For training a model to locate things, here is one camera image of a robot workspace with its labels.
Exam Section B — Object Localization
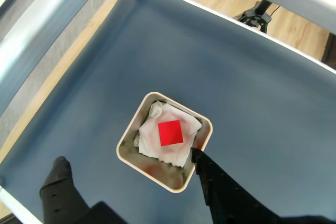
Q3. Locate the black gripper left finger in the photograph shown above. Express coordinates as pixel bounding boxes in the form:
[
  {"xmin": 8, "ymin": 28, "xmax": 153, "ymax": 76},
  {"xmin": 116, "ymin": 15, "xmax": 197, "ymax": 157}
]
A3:
[{"xmin": 39, "ymin": 156, "xmax": 124, "ymax": 224}]

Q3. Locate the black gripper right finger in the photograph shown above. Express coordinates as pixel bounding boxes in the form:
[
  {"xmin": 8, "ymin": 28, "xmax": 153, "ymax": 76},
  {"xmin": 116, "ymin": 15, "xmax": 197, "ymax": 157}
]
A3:
[{"xmin": 190, "ymin": 147, "xmax": 287, "ymax": 224}]

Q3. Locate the red cube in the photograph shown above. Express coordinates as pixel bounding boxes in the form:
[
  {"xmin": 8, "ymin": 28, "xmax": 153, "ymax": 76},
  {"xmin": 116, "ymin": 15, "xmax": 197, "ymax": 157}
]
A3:
[{"xmin": 157, "ymin": 120, "xmax": 184, "ymax": 147}]

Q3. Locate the beige square box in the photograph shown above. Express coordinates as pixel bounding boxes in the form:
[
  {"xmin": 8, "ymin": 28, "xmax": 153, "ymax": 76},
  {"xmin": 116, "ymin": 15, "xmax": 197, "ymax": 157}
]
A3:
[{"xmin": 115, "ymin": 91, "xmax": 213, "ymax": 194}]

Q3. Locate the white crumpled cloth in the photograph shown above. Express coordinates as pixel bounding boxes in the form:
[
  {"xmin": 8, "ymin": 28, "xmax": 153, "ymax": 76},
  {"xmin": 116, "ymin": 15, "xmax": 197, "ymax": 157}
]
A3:
[{"xmin": 133, "ymin": 100, "xmax": 203, "ymax": 168}]

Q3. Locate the dark grey tray mat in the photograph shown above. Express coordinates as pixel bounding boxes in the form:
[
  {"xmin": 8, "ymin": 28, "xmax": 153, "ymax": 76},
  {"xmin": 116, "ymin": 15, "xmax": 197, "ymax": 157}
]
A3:
[{"xmin": 0, "ymin": 0, "xmax": 336, "ymax": 224}]

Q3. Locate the black stand leg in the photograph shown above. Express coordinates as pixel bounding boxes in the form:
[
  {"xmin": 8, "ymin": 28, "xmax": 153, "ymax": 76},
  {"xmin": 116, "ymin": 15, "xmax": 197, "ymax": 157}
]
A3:
[{"xmin": 321, "ymin": 33, "xmax": 336, "ymax": 64}]

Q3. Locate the black tripod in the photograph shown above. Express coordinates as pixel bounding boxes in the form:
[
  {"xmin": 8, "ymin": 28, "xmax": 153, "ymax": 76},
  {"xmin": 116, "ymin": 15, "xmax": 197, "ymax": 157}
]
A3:
[{"xmin": 233, "ymin": 0, "xmax": 272, "ymax": 34}]

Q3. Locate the silver metal tray frame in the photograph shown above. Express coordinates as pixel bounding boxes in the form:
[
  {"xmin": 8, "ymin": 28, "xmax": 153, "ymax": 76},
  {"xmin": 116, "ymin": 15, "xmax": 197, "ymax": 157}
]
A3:
[{"xmin": 0, "ymin": 0, "xmax": 336, "ymax": 224}]

